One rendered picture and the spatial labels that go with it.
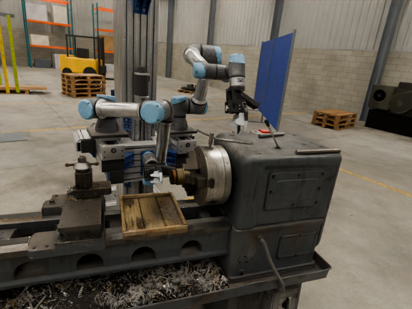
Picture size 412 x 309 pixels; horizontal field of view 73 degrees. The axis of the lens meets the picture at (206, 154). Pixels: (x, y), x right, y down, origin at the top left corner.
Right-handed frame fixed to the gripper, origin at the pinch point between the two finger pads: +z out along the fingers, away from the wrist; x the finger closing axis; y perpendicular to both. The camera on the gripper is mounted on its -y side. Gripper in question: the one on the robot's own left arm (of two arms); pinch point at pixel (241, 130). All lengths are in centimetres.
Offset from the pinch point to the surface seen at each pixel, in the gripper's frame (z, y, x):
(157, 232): 47, 39, -11
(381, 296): 128, -142, -44
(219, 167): 17.0, 9.3, -6.0
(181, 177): 22.1, 25.9, -16.7
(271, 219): 46, -20, -8
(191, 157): 12.3, 18.5, -22.4
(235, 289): 80, 1, -9
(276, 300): 96, -29, -19
